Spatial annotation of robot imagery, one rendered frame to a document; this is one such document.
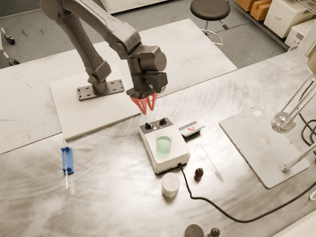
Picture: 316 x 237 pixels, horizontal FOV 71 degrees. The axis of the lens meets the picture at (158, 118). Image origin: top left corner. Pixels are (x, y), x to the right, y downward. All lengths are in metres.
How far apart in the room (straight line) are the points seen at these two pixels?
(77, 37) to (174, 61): 0.51
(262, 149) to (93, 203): 0.63
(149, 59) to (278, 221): 0.64
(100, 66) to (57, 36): 2.24
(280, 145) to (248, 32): 2.34
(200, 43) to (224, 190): 0.79
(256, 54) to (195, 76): 1.81
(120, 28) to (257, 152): 0.64
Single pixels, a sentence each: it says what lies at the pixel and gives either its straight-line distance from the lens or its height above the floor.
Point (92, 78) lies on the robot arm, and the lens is 0.89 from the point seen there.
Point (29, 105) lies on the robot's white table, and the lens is 1.09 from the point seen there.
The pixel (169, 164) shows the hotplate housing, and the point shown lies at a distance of 0.75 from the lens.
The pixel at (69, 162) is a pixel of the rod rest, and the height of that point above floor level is 0.91.
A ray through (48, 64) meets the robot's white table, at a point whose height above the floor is 0.90.
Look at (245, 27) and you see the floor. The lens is 3.23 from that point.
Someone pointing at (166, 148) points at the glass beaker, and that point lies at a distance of 0.68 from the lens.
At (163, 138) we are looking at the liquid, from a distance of 0.71.
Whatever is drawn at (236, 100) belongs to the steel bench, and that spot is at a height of 0.90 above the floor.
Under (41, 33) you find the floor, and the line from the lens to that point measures 3.23.
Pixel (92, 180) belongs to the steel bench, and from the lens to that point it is 0.82.
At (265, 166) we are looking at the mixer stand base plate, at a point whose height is 0.91.
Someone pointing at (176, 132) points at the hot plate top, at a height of 0.99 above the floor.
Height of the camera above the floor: 1.65
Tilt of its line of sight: 56 degrees down
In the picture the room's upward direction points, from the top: 1 degrees clockwise
